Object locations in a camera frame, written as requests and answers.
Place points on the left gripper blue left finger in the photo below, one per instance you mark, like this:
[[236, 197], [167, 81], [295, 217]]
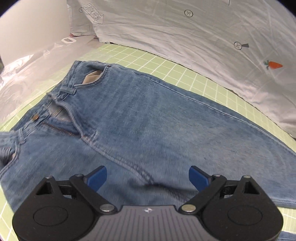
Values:
[[96, 178]]

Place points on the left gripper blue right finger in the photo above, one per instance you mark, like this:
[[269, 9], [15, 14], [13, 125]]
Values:
[[199, 178]]

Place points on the green grid cutting mat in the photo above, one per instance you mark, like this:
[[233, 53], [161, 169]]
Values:
[[170, 72]]

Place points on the blue denim jeans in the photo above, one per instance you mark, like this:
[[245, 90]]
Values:
[[147, 133]]

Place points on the clear plastic storage bag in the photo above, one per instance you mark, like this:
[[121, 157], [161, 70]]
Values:
[[28, 77]]

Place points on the grey carrot print sheet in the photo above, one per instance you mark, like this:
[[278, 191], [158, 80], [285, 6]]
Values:
[[245, 46]]

